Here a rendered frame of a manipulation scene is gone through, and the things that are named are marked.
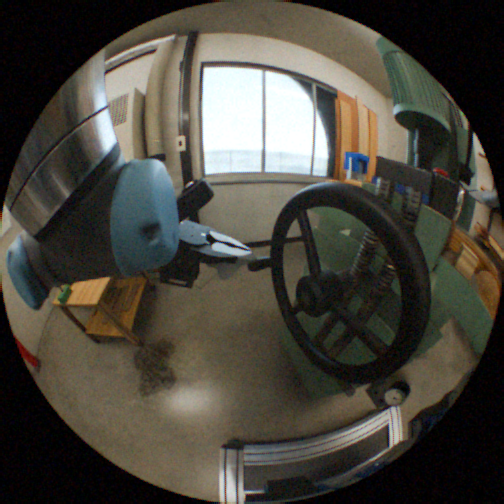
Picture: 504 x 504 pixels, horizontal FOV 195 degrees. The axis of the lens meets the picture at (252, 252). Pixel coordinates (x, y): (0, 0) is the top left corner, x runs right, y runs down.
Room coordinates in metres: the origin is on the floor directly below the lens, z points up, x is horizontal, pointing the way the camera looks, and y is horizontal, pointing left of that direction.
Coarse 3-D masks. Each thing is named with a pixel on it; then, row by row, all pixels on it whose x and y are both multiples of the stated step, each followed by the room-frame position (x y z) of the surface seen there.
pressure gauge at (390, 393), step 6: (396, 384) -0.05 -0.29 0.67; (402, 384) -0.06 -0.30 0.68; (390, 390) -0.05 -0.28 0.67; (396, 390) -0.06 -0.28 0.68; (402, 390) -0.07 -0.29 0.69; (408, 390) -0.08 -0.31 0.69; (384, 396) -0.07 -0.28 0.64; (390, 396) -0.07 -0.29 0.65; (396, 396) -0.08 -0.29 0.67; (402, 396) -0.08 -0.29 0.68; (390, 402) -0.09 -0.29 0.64; (396, 402) -0.10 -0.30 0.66; (402, 402) -0.10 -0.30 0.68
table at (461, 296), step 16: (320, 208) 0.38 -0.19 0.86; (352, 240) 0.18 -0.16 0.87; (352, 256) 0.17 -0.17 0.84; (448, 256) 0.08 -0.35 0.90; (432, 272) 0.08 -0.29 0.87; (448, 272) 0.06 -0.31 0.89; (432, 288) 0.05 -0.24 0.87; (448, 288) 0.04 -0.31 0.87; (464, 288) 0.01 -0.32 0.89; (448, 304) 0.02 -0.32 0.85; (464, 304) -0.01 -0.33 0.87; (480, 304) -0.04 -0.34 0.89; (464, 320) -0.03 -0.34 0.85; (480, 320) -0.06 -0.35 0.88; (480, 336) -0.09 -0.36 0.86
